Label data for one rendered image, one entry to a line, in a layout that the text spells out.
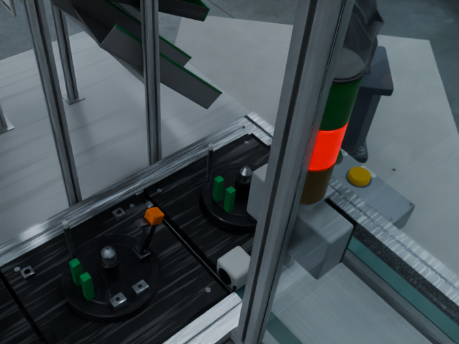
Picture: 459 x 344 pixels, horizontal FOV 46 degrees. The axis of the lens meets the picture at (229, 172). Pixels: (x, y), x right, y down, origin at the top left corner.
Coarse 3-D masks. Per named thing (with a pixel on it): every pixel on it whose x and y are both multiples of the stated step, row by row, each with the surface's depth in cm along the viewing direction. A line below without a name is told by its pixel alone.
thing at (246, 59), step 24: (192, 24) 148; (216, 24) 149; (240, 24) 150; (264, 24) 150; (192, 48) 140; (216, 48) 141; (240, 48) 141; (264, 48) 142; (288, 48) 143; (216, 72) 134; (240, 72) 134; (264, 72) 135; (240, 96) 128; (264, 96) 129; (264, 120) 123
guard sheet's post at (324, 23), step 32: (320, 0) 36; (320, 32) 38; (288, 64) 42; (320, 64) 40; (288, 96) 43; (288, 128) 47; (288, 160) 47; (288, 192) 50; (256, 256) 60; (256, 288) 64; (256, 320) 68
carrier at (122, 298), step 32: (64, 224) 72; (96, 224) 86; (128, 224) 86; (160, 224) 87; (32, 256) 81; (64, 256) 81; (96, 256) 79; (128, 256) 80; (160, 256) 82; (192, 256) 83; (32, 288) 77; (64, 288) 75; (96, 288) 76; (128, 288) 76; (160, 288) 79; (192, 288) 79; (32, 320) 74; (64, 320) 74; (96, 320) 74; (128, 320) 75; (160, 320) 75; (192, 320) 77
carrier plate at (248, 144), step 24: (240, 144) 101; (192, 168) 96; (216, 168) 96; (144, 192) 92; (168, 192) 91; (192, 192) 92; (168, 216) 88; (192, 216) 88; (192, 240) 85; (216, 240) 85; (240, 240) 86; (216, 264) 82
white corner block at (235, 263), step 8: (240, 248) 82; (224, 256) 81; (232, 256) 81; (240, 256) 81; (248, 256) 81; (224, 264) 80; (232, 264) 80; (240, 264) 80; (248, 264) 80; (224, 272) 80; (232, 272) 79; (240, 272) 79; (224, 280) 81; (232, 280) 79; (240, 280) 80; (232, 288) 81
